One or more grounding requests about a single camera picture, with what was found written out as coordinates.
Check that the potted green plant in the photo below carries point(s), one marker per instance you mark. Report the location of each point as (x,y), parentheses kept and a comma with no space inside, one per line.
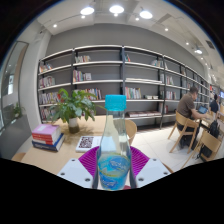
(73,106)

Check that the person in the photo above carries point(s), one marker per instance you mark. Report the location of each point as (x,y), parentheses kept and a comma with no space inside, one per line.
(215,105)
(186,106)

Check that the clear bottle with teal cap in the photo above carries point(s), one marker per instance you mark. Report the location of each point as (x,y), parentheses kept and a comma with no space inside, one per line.
(114,163)

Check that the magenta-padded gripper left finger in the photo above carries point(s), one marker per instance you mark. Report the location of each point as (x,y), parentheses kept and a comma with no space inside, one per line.
(75,171)

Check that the open laptop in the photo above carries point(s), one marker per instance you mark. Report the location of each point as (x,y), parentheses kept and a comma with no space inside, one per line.
(202,109)

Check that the grey bookshelf unit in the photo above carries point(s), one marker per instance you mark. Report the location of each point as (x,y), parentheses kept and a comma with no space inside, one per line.
(100,71)

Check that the red book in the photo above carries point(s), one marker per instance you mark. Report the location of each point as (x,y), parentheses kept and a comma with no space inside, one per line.
(46,139)

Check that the dark blue book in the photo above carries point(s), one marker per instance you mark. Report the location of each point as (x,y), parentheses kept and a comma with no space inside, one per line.
(50,146)

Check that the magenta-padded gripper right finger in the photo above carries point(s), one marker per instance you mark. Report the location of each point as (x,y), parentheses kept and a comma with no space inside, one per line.
(151,171)

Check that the wooden chair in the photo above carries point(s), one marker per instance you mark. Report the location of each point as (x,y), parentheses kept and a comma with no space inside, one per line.
(18,156)
(132,130)

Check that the white printed booklet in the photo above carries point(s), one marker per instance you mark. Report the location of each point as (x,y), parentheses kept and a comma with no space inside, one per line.
(86,143)

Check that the small green wall plant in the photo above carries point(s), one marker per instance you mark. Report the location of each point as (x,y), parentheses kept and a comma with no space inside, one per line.
(16,110)

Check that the pink book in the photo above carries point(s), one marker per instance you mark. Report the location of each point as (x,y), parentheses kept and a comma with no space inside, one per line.
(46,129)

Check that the group of wooden chairs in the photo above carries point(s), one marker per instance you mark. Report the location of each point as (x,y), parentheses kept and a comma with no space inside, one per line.
(186,125)

